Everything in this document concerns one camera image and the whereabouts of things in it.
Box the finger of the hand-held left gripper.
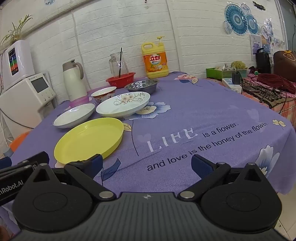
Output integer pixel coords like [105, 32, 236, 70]
[0, 157, 12, 170]
[23, 151, 50, 166]

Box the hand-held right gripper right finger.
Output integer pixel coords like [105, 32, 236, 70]
[178, 154, 269, 200]

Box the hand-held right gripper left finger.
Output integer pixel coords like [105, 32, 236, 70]
[30, 153, 117, 201]

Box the yellow plastic plate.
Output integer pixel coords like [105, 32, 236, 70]
[54, 117, 124, 165]

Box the plain white plate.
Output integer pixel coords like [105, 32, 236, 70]
[53, 103, 96, 129]

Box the orange stool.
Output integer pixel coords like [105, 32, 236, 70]
[9, 131, 31, 152]

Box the purple floral tablecloth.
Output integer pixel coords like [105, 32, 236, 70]
[0, 71, 296, 234]

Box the white countertop water dispenser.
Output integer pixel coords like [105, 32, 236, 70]
[0, 72, 56, 130]

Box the floral white plate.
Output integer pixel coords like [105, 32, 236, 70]
[96, 91, 151, 118]

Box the purple plastic cup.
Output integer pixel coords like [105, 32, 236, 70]
[69, 97, 90, 107]

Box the red patterned white bowl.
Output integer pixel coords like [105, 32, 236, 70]
[91, 86, 117, 104]

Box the white thermos jug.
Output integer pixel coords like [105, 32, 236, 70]
[62, 59, 88, 102]

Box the red plastic basket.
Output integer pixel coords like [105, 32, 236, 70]
[106, 72, 136, 89]

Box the white power strip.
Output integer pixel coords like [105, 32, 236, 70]
[221, 78, 243, 93]

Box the stainless steel bowl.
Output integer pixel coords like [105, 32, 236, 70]
[124, 79, 159, 95]

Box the green plastic tray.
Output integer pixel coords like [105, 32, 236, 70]
[206, 67, 250, 80]

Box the clear glass pitcher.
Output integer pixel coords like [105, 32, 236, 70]
[109, 52, 129, 79]

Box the black stirring stick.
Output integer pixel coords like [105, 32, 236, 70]
[118, 47, 123, 78]

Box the yellow detergent bottle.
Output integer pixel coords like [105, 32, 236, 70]
[141, 36, 169, 79]

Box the dark red knitted cloth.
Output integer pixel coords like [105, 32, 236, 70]
[257, 73, 296, 94]

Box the green potted plant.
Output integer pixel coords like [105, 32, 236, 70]
[0, 14, 33, 47]

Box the brown cushion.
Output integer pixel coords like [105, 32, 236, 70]
[273, 50, 296, 76]

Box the large blue paper fan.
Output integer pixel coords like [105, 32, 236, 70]
[224, 4, 248, 36]

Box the small blue paper fan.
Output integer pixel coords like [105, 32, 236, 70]
[245, 14, 259, 35]

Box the white wall water purifier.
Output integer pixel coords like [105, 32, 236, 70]
[2, 40, 35, 91]

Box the wall poster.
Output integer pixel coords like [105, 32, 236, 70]
[250, 34, 263, 61]

